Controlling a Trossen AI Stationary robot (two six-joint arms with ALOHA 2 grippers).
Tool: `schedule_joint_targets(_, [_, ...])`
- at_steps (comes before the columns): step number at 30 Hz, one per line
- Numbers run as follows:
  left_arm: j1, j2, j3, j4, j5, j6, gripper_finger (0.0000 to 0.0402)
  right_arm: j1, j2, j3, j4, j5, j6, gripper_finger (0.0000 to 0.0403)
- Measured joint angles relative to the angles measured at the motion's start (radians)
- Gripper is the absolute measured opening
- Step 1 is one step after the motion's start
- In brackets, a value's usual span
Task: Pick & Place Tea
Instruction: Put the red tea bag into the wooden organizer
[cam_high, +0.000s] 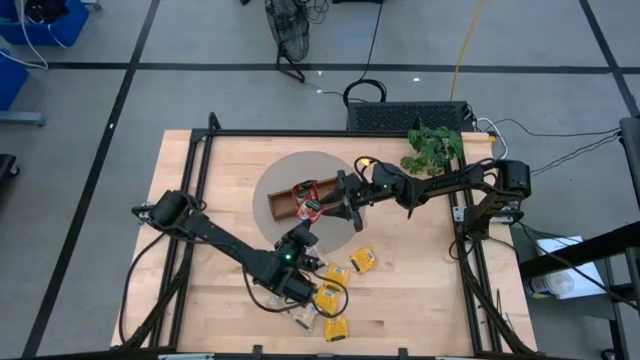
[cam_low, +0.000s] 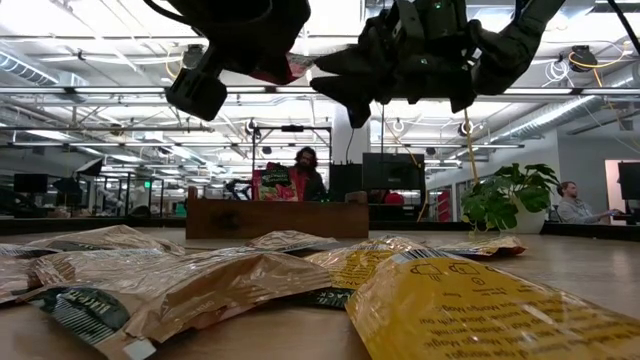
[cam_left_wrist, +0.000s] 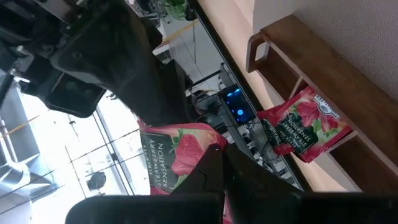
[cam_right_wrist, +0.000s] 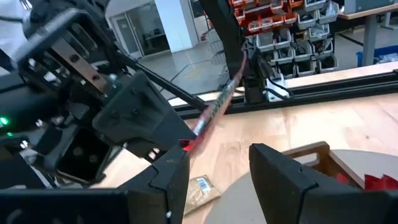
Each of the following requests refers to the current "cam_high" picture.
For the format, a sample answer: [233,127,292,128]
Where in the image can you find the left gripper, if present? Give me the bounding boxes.
[269,218,326,305]

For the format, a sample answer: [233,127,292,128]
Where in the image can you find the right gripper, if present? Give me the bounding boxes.
[322,170,396,233]

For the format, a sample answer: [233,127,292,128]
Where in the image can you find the red strawberry tea packet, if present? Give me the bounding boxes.
[294,197,326,224]
[292,180,320,201]

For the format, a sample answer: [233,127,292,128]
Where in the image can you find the wooden tea box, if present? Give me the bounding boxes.
[267,177,351,222]

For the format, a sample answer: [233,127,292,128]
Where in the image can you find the grey round mat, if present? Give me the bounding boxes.
[252,150,369,255]

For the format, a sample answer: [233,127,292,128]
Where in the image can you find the green potted plant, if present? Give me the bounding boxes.
[399,126,465,177]

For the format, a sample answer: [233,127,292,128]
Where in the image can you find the black computer case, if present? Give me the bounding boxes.
[346,100,476,134]

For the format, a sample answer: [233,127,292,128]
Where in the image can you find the black floor fan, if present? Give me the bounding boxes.
[264,0,311,84]

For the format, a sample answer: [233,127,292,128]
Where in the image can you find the white round container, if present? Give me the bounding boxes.
[524,269,576,300]

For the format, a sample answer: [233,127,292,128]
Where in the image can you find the black metal rack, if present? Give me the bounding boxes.
[518,219,640,360]

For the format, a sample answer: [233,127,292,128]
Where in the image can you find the white cardboard box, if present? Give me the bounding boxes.
[534,235,609,301]

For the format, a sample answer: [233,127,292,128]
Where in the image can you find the dark grey panel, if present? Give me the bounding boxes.
[619,117,640,211]

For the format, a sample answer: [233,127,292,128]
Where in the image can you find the blue plastic bin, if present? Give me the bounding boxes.
[0,0,91,47]
[0,49,47,127]

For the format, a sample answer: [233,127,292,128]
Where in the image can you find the black aluminium table frame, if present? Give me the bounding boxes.
[110,112,541,360]

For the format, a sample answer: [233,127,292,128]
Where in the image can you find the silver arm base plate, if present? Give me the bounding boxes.
[452,204,525,225]

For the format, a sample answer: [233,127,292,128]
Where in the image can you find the black coiled cable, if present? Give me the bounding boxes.
[342,0,389,107]

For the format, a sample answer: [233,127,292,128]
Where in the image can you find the white cable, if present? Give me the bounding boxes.
[474,117,509,162]
[0,0,69,71]

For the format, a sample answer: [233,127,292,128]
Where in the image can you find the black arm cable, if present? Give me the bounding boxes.
[118,232,169,346]

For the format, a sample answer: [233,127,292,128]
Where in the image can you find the yellow cable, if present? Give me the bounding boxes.
[448,0,486,101]

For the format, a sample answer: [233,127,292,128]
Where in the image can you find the black floor cable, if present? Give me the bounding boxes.
[492,117,622,140]

